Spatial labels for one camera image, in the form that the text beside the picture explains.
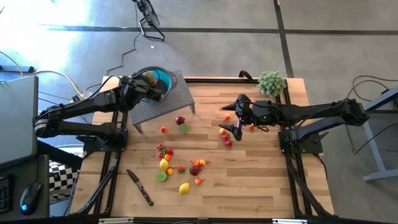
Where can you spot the orange pear with stem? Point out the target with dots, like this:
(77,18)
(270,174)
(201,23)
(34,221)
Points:
(198,181)
(251,127)

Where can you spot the black keyboard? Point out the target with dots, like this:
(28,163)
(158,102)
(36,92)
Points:
(4,196)

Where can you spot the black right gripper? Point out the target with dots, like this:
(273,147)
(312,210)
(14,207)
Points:
(257,112)

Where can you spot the grey metal table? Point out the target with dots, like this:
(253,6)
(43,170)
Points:
(374,149)

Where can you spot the small orange red fruit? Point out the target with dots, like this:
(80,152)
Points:
(163,130)
(196,162)

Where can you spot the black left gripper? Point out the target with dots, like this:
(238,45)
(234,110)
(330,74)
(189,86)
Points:
(133,90)

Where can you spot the yellow plastic lemon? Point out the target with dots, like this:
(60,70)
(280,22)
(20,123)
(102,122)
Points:
(184,188)
(164,165)

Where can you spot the green plant in white pot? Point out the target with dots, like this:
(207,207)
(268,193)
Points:
(271,82)

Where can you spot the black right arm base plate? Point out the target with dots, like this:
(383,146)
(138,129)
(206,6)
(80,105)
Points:
(311,146)

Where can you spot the blue collapsible colander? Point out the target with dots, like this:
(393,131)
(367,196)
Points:
(167,82)

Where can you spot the grey perforated metal shelf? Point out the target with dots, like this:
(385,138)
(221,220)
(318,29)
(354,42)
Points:
(174,102)

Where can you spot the small orange persimmon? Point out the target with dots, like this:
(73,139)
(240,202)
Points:
(227,117)

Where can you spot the red plastic strawberry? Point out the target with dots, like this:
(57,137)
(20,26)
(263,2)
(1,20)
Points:
(159,145)
(228,143)
(180,169)
(160,155)
(170,152)
(225,137)

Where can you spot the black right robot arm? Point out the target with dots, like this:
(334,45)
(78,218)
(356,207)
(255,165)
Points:
(311,113)

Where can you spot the dark red apple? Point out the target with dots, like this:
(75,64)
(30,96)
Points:
(194,170)

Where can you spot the black white checkerboard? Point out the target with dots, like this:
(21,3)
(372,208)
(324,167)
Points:
(62,180)

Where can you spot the black computer mouse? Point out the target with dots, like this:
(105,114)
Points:
(29,196)

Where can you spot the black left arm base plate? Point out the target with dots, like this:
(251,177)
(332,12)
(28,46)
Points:
(93,146)

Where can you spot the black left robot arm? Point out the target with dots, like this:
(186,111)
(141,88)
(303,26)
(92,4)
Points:
(77,107)

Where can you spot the silver metal bracket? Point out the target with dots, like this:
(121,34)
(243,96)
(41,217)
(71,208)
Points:
(115,221)
(289,221)

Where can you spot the black desk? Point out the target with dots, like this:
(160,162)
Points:
(40,174)

